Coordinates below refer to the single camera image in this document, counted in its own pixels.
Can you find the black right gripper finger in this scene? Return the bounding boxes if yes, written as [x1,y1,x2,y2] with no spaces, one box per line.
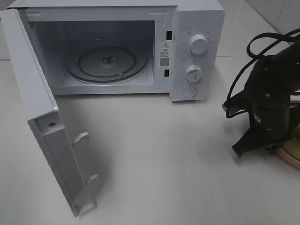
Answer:
[232,130,266,158]

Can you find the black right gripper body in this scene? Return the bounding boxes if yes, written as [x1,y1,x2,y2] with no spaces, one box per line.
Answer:
[249,110,291,149]

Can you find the pink round plate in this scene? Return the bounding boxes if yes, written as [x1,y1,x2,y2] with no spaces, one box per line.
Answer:
[276,99,300,171]

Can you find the round white door button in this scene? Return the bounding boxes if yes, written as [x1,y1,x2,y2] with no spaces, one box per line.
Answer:
[182,87,197,98]

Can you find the white timer knob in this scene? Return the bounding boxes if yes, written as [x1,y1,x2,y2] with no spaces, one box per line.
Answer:
[186,65,203,83]

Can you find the sandwich with lettuce and cheese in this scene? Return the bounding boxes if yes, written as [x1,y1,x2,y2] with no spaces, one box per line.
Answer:
[284,127,300,158]

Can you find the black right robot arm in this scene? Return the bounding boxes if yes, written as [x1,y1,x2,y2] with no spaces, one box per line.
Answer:
[224,42,300,157]

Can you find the upper white power knob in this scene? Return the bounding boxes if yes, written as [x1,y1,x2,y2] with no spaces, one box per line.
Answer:
[189,34,208,55]

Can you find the white microwave oven body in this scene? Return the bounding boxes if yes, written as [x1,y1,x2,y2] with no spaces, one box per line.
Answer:
[6,0,225,101]

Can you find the glass microwave turntable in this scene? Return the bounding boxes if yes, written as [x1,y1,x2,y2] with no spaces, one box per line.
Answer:
[66,46,149,83]

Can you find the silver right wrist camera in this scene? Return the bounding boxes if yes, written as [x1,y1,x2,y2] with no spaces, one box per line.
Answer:
[222,91,248,119]

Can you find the black camera cable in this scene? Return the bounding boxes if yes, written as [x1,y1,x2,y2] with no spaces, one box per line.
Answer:
[222,28,300,111]

